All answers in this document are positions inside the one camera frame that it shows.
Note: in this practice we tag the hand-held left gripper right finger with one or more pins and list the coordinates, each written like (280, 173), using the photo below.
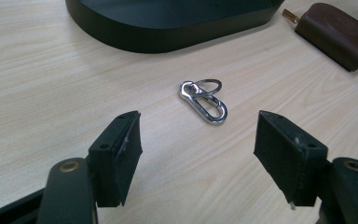
(287, 160)

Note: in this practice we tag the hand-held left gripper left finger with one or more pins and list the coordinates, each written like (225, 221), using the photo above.
(115, 158)

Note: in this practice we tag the brown leather key pouch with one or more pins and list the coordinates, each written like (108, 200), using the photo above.
(338, 34)

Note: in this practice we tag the brass key tip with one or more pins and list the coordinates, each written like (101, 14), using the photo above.
(290, 15)

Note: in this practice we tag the black oval tray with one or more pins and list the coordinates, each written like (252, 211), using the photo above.
(171, 25)

